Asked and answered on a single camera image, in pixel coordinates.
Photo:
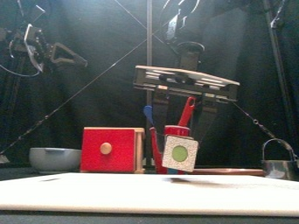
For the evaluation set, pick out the flat brown plate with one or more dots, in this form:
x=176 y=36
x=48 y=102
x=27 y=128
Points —
x=230 y=171

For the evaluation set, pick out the red utensil holder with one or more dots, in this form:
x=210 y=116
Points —
x=176 y=130

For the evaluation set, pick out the white toy sushi green centre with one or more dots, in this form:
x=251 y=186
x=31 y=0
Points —
x=179 y=153

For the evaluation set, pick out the grey bowl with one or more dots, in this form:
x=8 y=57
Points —
x=52 y=159

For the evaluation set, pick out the white cutting board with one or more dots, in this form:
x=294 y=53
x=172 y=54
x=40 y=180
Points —
x=147 y=195

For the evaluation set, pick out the slanted metal frame pole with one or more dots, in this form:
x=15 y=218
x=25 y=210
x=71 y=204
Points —
x=276 y=58

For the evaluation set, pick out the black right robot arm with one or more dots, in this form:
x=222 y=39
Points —
x=183 y=17

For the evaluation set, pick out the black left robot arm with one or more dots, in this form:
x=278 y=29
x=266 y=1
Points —
x=11 y=40

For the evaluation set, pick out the red wooden box with knob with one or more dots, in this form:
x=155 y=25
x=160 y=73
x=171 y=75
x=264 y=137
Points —
x=112 y=151

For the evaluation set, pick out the vertical metal frame pole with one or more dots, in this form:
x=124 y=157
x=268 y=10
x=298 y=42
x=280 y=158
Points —
x=150 y=43

